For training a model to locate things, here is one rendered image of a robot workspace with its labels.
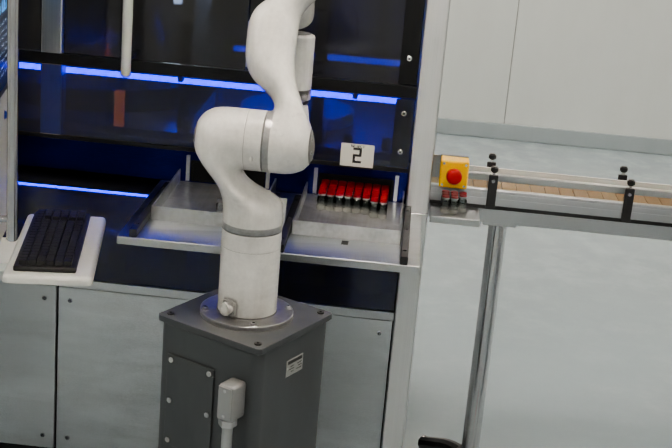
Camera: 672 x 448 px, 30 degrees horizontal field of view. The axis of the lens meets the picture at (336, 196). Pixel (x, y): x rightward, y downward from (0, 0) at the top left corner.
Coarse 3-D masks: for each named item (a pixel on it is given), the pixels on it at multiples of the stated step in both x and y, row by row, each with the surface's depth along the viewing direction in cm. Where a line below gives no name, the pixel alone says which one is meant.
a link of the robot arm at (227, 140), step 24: (216, 120) 240; (240, 120) 240; (264, 120) 240; (216, 144) 240; (240, 144) 239; (216, 168) 241; (240, 168) 243; (240, 192) 243; (264, 192) 246; (240, 216) 243; (264, 216) 244
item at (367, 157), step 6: (342, 144) 319; (348, 144) 319; (354, 144) 319; (360, 144) 319; (342, 150) 319; (348, 150) 319; (354, 150) 319; (366, 150) 319; (372, 150) 319; (342, 156) 320; (348, 156) 320; (366, 156) 319; (372, 156) 319; (342, 162) 320; (348, 162) 320; (366, 162) 320; (372, 162) 320
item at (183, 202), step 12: (168, 192) 318; (180, 192) 324; (192, 192) 324; (204, 192) 325; (216, 192) 326; (156, 204) 304; (168, 204) 313; (180, 204) 314; (192, 204) 315; (204, 204) 315; (156, 216) 301; (168, 216) 301; (180, 216) 300; (192, 216) 300; (204, 216) 300; (216, 216) 300
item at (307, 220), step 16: (304, 192) 322; (304, 208) 319; (400, 208) 326; (304, 224) 299; (320, 224) 298; (336, 224) 298; (352, 224) 310; (368, 224) 311; (384, 224) 312; (400, 224) 302; (368, 240) 298; (384, 240) 298
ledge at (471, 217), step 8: (432, 208) 329; (472, 208) 332; (432, 216) 323; (440, 216) 323; (448, 216) 323; (456, 216) 324; (464, 216) 324; (472, 216) 325; (456, 224) 323; (464, 224) 323; (472, 224) 323
